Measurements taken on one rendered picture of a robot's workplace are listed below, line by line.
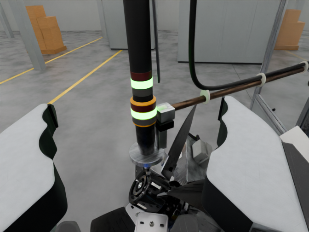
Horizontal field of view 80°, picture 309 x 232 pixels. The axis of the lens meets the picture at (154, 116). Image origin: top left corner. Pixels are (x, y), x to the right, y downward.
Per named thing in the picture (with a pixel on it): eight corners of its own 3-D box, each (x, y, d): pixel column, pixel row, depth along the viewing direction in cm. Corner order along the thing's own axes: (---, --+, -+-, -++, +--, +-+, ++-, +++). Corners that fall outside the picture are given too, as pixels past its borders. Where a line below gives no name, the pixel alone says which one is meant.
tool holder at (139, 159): (162, 136, 42) (161, 97, 37) (179, 155, 37) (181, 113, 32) (124, 149, 39) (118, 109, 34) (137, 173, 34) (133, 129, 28)
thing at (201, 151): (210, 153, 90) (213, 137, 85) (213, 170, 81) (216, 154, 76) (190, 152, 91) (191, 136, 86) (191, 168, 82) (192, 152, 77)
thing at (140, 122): (150, 110, 35) (149, 104, 35) (161, 121, 32) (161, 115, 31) (128, 116, 34) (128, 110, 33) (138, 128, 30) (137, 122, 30)
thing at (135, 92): (147, 86, 32) (147, 79, 31) (156, 94, 30) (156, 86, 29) (129, 90, 31) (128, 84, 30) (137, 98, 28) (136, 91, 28)
